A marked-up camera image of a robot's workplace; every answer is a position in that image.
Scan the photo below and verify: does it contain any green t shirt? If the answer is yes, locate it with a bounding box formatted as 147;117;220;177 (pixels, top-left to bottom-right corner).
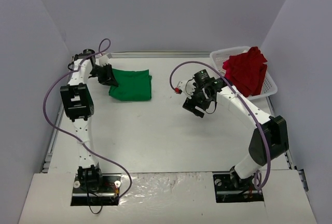
108;69;152;102

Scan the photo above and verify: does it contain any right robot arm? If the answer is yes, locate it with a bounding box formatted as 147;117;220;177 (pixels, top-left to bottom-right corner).
175;69;289;189

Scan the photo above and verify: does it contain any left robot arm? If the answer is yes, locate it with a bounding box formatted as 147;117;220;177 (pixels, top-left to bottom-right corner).
60;49;119;192

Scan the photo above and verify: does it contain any white plastic basket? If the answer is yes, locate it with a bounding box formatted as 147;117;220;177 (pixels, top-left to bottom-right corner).
210;46;278;100

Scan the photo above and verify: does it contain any red t shirt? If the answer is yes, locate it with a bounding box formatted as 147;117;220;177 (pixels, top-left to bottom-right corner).
223;47;268;97

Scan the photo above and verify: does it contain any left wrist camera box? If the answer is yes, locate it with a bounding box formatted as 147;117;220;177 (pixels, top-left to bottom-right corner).
98;54;109;66

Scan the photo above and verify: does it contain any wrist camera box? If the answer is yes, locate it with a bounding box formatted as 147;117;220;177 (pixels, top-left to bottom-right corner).
175;78;197;98
98;54;109;66

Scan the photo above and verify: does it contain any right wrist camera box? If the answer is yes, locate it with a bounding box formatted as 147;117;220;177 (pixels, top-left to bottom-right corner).
175;78;197;98

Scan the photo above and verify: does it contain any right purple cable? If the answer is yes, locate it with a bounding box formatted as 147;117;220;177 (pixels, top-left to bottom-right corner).
169;61;272;193

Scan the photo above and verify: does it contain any purple cable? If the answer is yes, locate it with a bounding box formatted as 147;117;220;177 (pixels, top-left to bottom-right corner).
42;38;133;199
169;61;272;193

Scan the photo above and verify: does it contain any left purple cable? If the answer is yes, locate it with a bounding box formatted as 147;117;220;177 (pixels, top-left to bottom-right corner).
42;38;133;199

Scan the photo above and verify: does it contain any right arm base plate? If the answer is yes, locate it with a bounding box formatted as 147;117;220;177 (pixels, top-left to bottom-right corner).
213;172;264;203

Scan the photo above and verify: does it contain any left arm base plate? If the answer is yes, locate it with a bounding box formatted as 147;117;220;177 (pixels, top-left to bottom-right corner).
71;174;121;206

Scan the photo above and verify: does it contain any thin black cable loop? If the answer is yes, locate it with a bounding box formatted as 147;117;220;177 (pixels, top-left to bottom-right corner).
87;190;104;215

